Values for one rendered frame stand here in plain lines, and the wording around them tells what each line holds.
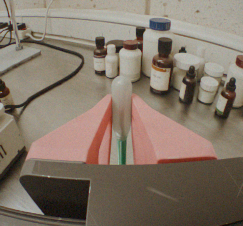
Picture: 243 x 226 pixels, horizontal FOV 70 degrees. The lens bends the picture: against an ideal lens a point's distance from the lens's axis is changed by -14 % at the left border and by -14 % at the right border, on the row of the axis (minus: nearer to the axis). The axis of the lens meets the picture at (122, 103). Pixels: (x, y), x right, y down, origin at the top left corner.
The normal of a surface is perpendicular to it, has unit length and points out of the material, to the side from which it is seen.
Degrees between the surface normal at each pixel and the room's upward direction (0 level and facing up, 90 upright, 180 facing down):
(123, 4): 90
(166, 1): 90
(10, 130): 90
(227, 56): 90
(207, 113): 0
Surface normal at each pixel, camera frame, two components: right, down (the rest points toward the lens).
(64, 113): 0.00, -0.80
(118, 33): -0.52, 0.51
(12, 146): 0.94, 0.21
